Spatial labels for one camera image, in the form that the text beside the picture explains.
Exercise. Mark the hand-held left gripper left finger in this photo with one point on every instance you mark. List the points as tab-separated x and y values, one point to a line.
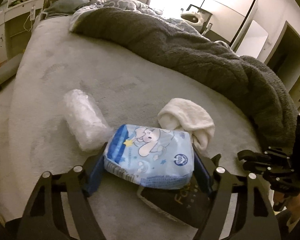
93	177

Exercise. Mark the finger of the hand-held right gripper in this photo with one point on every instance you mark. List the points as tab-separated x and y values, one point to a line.
257	168
255	155

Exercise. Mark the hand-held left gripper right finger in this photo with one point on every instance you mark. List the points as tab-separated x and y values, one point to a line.
203	176

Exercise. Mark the black packet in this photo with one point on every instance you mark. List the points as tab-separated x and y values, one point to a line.
175	202

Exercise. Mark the blue tissue pack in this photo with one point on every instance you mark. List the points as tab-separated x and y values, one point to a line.
150	155

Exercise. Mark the white towel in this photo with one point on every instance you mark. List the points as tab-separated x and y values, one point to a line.
190	116

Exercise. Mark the person's right hand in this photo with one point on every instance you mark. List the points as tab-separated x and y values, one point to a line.
298	206

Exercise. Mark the clear bubble wrap roll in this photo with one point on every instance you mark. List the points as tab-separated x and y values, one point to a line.
83	120

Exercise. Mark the bed with grey sheet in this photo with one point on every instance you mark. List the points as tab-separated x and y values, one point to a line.
90	80

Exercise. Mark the dark wooden door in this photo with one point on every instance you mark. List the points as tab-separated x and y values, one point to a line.
290	62

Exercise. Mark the white panel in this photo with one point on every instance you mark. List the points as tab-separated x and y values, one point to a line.
251	40

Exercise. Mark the dark grey fleece blanket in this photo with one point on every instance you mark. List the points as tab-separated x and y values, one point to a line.
190	55

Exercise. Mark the grey floor cushion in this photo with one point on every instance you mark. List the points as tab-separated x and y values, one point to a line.
6	71

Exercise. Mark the grey pillow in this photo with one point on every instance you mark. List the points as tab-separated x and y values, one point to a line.
65	6

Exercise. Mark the blue patterned duvet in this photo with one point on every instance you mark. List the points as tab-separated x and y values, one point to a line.
130	6

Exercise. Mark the white vanity table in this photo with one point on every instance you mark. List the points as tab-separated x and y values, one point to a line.
15	10

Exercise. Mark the clutter on vanity table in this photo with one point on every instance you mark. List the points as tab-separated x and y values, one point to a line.
20	1

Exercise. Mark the black metal frame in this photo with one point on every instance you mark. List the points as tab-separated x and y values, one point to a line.
207	21

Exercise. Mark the white wardrobe with black frame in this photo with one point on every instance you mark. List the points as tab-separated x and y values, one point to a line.
227	7

